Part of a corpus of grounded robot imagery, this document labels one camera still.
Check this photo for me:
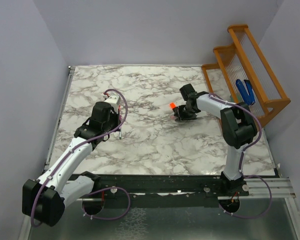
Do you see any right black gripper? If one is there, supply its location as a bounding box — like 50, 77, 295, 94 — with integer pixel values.
175, 104, 199, 121

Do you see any orange highlighter cap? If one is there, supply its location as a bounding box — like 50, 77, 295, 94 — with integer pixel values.
169, 102, 176, 109

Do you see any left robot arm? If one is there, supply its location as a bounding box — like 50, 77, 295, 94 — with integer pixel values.
22, 97, 122, 227

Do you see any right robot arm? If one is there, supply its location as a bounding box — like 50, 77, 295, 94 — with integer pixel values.
172, 83, 261, 196

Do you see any blue stapler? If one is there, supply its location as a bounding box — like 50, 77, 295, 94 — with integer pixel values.
235, 79, 256, 106

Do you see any orange wooden rack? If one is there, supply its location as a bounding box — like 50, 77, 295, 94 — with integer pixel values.
201, 24, 291, 127

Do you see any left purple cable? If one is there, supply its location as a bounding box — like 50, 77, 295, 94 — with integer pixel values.
30, 88, 132, 228

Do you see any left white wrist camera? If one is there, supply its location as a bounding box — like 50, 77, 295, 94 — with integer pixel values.
103, 94, 121, 105

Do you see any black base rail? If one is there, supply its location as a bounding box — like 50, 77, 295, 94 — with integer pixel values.
72, 172, 251, 209

